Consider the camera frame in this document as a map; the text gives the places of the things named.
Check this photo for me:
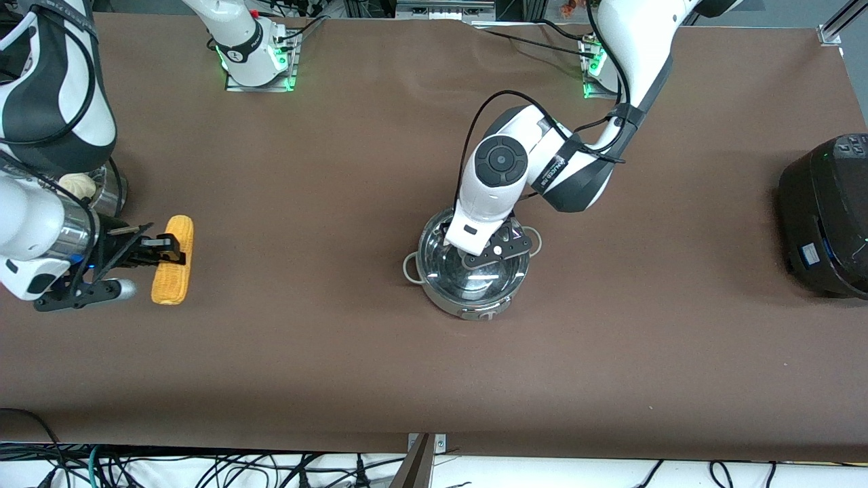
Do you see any aluminium frame profile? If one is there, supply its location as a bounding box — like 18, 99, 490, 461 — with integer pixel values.
817, 0, 868, 47

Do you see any steel steamer pot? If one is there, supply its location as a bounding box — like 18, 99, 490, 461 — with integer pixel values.
58, 159, 128, 219

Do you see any yellow corn cob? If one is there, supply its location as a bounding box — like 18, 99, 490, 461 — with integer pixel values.
150, 215, 195, 306

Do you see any grey steel cooking pot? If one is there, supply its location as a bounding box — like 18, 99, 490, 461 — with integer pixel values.
403, 207, 543, 321

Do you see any white steamed bun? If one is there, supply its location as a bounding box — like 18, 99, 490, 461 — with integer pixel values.
59, 173, 94, 202

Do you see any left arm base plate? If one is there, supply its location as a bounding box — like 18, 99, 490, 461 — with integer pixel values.
580, 37, 621, 101

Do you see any dark camera post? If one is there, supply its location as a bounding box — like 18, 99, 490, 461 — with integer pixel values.
389, 434, 435, 488

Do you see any black base cable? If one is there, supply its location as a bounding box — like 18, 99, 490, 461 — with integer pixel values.
275, 0, 333, 45
539, 19, 594, 43
475, 28, 592, 62

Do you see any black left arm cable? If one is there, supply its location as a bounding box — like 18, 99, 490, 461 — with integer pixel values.
453, 0, 631, 207

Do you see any black rice cooker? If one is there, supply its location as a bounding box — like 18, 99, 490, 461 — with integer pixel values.
778, 134, 868, 300

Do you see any grey metal box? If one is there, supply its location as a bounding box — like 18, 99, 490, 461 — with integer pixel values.
395, 0, 496, 22

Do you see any glass pot lid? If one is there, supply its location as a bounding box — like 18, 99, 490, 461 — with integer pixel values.
417, 207, 531, 299

